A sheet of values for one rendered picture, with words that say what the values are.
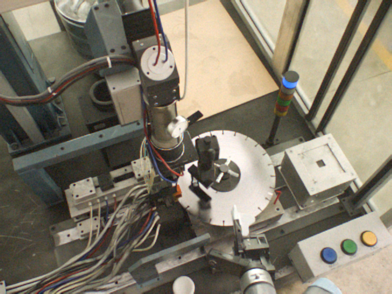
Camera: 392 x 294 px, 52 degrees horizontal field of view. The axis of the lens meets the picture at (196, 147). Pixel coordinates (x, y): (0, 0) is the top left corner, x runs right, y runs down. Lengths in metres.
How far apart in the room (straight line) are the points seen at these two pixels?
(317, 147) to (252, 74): 0.49
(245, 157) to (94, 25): 0.67
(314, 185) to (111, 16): 0.84
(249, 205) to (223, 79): 0.67
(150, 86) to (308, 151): 0.82
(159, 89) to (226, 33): 1.20
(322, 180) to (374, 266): 1.04
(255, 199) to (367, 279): 1.18
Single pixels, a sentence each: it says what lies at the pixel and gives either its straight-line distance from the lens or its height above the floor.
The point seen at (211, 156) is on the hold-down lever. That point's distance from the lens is 0.94.
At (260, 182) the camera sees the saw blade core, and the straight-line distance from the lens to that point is 1.27.
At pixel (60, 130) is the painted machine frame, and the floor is 0.77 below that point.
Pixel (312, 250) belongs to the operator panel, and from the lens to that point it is 1.29.
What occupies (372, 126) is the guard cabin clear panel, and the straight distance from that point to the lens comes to 1.33.
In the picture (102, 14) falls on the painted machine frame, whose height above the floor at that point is 1.52.
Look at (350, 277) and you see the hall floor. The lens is 2.28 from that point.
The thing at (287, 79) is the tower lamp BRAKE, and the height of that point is 1.16.
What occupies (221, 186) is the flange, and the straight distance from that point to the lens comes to 1.24.
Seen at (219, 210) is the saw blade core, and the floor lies 0.95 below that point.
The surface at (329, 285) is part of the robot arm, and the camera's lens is 1.04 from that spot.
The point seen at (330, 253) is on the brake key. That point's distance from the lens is 1.29.
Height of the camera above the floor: 2.11
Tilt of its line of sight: 62 degrees down
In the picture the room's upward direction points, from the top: straight up
